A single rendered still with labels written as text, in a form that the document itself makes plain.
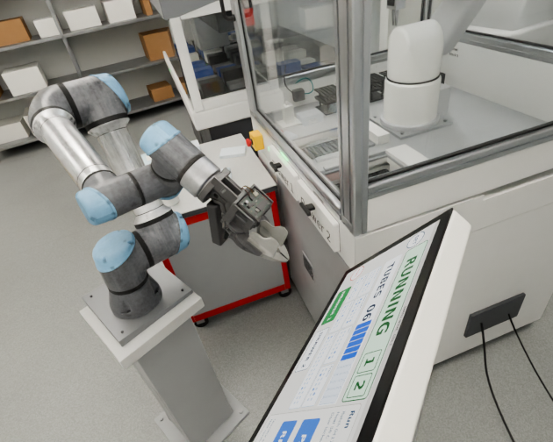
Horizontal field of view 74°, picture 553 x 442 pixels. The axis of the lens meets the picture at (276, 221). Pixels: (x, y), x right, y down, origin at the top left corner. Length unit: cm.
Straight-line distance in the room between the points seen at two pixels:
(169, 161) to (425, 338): 51
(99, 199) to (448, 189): 86
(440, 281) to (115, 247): 80
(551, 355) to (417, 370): 163
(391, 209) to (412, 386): 62
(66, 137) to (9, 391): 170
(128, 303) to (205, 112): 128
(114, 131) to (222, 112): 114
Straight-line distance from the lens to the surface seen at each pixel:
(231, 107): 217
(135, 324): 117
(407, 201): 104
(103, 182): 80
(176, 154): 72
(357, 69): 80
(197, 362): 142
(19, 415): 230
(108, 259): 106
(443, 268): 60
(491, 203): 128
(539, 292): 192
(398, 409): 46
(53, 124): 101
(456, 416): 182
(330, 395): 55
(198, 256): 173
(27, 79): 502
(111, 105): 110
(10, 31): 502
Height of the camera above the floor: 160
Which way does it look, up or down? 37 degrees down
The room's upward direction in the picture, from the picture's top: 10 degrees counter-clockwise
